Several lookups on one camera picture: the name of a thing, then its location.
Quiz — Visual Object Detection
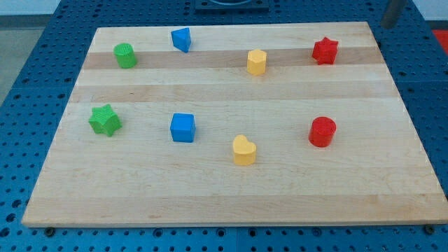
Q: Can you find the green cylinder block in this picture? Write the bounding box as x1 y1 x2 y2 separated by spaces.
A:
113 43 137 69

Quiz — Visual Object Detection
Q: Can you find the blue triangle block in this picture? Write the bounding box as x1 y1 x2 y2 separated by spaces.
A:
171 28 191 53

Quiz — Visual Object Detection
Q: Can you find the blue cube block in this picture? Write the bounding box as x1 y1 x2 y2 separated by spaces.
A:
170 113 196 143

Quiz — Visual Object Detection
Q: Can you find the red star block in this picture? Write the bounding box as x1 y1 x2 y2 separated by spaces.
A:
311 37 339 65

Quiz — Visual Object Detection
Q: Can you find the yellow heart block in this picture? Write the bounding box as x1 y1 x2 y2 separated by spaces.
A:
232 134 257 166

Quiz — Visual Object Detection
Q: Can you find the yellow hexagon block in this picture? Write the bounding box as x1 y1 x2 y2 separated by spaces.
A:
247 49 267 76

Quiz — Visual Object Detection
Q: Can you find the grey metal pusher rod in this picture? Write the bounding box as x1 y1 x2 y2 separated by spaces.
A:
380 0 407 29

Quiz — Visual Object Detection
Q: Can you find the wooden board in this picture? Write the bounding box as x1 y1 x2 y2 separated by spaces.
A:
22 22 447 228

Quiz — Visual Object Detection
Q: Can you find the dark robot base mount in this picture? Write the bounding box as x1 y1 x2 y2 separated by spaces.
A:
193 0 270 12

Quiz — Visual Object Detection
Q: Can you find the red cylinder block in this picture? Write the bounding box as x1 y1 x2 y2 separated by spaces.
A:
308 116 337 148

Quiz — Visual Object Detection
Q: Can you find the green star block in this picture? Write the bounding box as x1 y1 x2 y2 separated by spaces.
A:
88 104 122 137

